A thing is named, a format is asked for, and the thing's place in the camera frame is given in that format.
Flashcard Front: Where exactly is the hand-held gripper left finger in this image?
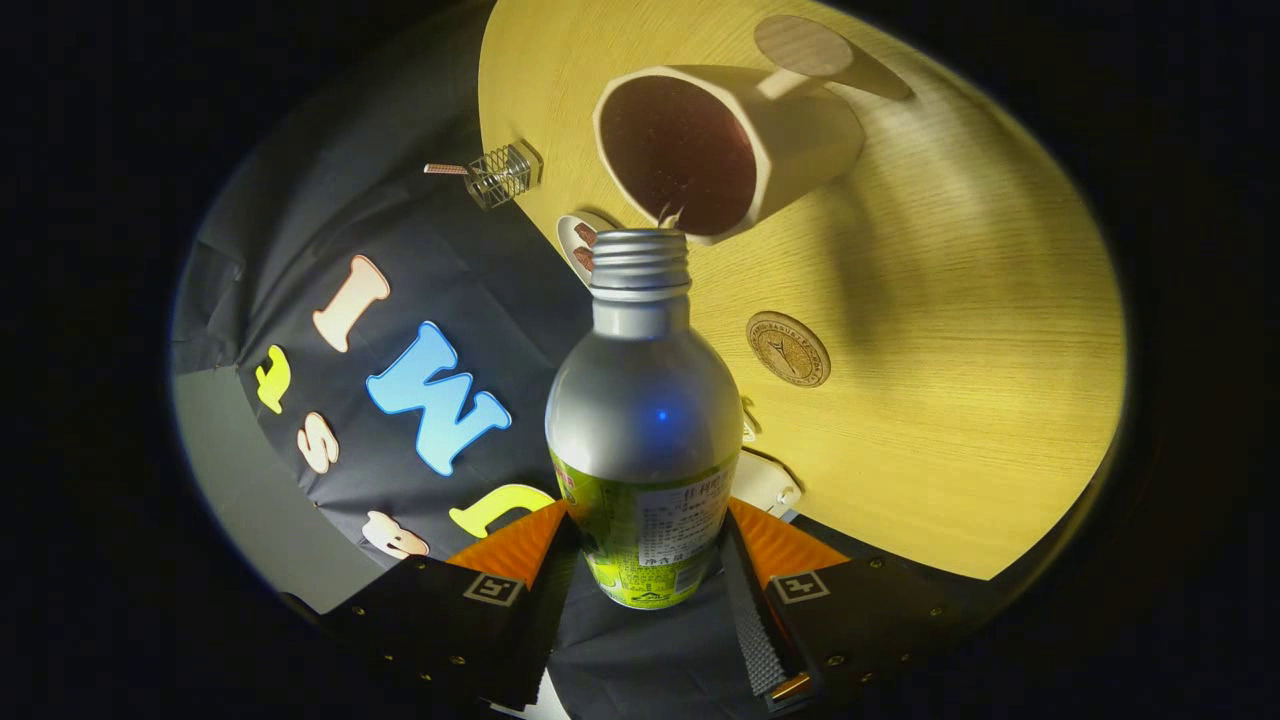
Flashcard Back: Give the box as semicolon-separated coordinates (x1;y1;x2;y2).
320;500;581;711

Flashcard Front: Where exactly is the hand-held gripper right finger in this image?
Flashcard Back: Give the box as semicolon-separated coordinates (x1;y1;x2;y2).
720;497;1001;713

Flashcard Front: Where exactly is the silver bottle with green label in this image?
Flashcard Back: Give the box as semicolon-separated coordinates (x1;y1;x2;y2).
545;228;744;611

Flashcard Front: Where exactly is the round brown coaster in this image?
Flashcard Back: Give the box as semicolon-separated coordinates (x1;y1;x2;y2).
746;310;832;389

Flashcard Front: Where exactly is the cream cup with wooden handle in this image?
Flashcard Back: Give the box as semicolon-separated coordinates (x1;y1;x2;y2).
592;14;913;247

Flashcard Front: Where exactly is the white toaster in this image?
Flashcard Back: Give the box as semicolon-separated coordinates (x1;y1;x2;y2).
735;395;804;521

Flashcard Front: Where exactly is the wooden table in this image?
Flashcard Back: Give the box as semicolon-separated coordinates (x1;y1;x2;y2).
478;0;1128;581

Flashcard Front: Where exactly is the white oval plate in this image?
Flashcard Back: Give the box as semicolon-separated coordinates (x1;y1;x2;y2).
556;211;621;291

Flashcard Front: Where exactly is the black backdrop cloth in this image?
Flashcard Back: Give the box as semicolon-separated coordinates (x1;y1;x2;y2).
170;0;1011;720

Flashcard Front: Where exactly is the wire mesh holder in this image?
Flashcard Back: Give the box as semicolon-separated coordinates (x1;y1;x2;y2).
465;140;544;211

